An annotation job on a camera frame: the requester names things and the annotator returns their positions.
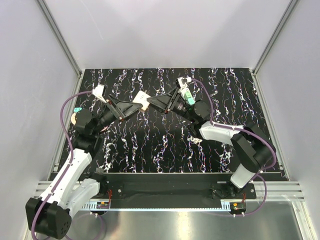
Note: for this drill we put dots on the beige cube socket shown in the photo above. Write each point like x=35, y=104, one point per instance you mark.
x=141, y=98

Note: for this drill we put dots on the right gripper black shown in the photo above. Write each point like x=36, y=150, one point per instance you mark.
x=163, y=101

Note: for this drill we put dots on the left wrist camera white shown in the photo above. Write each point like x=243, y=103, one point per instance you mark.
x=99, y=92

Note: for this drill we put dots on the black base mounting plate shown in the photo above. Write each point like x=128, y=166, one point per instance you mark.
x=168, y=191

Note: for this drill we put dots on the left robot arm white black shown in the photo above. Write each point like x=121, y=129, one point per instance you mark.
x=52, y=212

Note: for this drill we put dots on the round pink power socket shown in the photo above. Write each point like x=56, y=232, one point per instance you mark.
x=73, y=118

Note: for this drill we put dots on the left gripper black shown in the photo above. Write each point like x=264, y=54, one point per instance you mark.
x=121, y=109

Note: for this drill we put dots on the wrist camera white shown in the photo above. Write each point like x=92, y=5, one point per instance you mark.
x=183, y=83
x=99, y=92

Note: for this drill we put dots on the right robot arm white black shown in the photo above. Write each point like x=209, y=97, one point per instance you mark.
x=252, y=147

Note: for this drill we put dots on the light teal charger cube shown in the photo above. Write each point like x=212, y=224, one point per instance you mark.
x=190, y=101

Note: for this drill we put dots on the dark teal charger plug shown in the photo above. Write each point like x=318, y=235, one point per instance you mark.
x=77, y=109

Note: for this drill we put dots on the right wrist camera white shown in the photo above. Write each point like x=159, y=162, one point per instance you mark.
x=183, y=83

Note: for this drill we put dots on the green usb charger plug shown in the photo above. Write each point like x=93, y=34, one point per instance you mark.
x=188, y=95

